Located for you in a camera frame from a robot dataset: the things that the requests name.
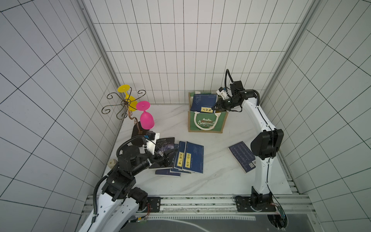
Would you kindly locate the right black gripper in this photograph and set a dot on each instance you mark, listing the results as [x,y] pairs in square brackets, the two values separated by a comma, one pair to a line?
[221,104]

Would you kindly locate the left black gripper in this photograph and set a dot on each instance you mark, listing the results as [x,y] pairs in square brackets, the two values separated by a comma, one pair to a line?
[167,161]

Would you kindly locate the blue book yellow label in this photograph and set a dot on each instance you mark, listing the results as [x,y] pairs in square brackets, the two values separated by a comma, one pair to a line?
[179,158]
[194,157]

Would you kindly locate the green jute canvas bag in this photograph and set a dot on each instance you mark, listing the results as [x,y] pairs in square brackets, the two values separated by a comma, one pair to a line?
[205,122]

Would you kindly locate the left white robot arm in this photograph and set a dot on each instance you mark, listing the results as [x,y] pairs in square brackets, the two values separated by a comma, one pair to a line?
[110,215]

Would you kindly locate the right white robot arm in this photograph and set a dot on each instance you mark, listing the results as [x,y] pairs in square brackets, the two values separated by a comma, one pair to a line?
[264,147]

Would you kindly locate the pink plastic wine glass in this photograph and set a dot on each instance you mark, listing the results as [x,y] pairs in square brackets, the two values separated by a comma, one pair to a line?
[146,119]

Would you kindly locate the white jar white lid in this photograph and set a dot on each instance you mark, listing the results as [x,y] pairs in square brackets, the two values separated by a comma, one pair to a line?
[112,163]

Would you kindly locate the yellow plastic wine glass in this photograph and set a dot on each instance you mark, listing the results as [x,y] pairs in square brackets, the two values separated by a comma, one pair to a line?
[132,102]

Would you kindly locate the dark navy thin book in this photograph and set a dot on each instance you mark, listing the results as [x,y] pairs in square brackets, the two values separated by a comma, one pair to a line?
[244,156]

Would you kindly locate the metal scroll glass rack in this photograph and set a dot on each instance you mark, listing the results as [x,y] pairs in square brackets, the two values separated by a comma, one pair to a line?
[125,112]

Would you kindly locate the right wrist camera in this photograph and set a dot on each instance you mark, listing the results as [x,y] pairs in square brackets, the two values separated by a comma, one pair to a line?
[222,93]

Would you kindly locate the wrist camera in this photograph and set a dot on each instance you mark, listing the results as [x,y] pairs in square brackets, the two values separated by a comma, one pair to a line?
[222,93]
[151,139]

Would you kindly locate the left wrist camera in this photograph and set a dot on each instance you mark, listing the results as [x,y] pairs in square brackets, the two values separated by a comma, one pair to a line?
[151,139]

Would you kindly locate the aluminium mounting rail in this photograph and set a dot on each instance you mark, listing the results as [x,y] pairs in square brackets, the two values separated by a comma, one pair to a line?
[176,205]

